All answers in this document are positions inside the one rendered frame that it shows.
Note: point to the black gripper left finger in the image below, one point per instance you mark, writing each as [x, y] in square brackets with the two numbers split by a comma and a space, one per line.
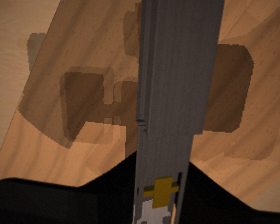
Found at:
[106, 199]

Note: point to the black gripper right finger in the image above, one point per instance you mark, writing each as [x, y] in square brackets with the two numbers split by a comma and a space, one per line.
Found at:
[206, 202]

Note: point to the light brown wooden board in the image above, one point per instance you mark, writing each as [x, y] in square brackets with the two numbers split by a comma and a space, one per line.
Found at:
[75, 118]

